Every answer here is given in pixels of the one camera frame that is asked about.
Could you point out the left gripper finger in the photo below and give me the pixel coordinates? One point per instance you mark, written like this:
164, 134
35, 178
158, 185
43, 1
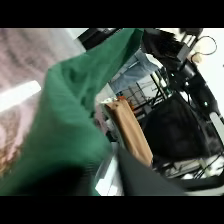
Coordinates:
140, 180

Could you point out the green shirt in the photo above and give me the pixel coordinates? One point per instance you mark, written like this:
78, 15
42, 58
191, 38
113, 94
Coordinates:
63, 113

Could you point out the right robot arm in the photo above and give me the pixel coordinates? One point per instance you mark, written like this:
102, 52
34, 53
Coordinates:
196, 86

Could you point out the brown board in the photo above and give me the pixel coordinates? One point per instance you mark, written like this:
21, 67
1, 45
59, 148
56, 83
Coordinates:
131, 130

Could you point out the black garment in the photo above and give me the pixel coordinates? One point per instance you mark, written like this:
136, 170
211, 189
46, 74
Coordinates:
176, 130

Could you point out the blue jeans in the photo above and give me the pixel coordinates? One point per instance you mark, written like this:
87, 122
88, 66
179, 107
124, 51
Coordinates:
135, 73

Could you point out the silver frame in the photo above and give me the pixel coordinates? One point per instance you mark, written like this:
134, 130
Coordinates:
106, 181

